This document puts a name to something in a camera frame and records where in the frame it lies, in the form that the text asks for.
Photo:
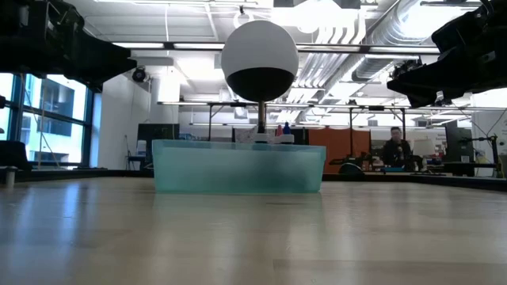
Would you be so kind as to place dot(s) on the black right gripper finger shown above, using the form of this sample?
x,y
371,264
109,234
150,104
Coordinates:
x,y
420,87

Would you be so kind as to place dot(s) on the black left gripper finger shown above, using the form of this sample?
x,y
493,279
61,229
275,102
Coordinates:
x,y
103,63

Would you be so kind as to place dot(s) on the large blue food coloring bottle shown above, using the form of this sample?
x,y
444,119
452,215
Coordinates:
x,y
287,138

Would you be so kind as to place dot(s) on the large red-tipped coloring bottle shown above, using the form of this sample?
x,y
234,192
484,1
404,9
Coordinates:
x,y
279,130

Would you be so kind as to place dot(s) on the large black-tipped coloring bottle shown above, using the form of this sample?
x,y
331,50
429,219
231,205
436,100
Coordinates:
x,y
261,138

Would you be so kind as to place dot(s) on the black ceiling spotlight cluster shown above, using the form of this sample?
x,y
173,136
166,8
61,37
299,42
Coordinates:
x,y
402,69

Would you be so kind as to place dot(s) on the round ceiling dome device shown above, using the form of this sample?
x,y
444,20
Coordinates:
x,y
139,74

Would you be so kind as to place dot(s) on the white lampshade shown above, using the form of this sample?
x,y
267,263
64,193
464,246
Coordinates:
x,y
425,147

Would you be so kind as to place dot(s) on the person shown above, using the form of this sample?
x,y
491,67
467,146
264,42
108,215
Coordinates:
x,y
396,150

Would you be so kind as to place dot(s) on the dark monitor on desk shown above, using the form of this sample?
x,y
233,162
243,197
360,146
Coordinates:
x,y
459,142

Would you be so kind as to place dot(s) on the large room window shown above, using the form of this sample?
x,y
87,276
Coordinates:
x,y
59,118

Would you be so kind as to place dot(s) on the black computer monitor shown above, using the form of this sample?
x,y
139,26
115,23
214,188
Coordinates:
x,y
158,131

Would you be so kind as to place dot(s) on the orange room partition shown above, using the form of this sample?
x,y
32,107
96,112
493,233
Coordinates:
x,y
344,146

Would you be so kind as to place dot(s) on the long ceiling light bar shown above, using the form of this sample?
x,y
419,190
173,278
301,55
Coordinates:
x,y
198,46

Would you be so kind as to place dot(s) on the black tripod stand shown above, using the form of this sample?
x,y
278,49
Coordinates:
x,y
495,158

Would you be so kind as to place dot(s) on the dark round chair back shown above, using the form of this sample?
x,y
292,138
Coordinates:
x,y
350,169

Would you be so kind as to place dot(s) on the black office chair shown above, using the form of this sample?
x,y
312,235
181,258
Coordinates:
x,y
16,155

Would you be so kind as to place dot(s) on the black room partition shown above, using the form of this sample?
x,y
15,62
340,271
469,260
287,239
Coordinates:
x,y
303,136

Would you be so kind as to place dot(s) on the white black sphere on pole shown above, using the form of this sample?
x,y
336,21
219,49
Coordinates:
x,y
257,47

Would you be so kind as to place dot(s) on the translucent teal plastic bin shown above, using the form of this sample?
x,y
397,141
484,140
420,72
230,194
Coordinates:
x,y
237,170

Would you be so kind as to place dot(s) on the silver ceiling ventilation duct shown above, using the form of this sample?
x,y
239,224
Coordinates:
x,y
368,67

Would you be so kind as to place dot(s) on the black metal gantry frame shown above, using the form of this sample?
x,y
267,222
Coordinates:
x,y
351,118

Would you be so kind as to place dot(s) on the small grey cylinder post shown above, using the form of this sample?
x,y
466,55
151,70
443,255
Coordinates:
x,y
11,178

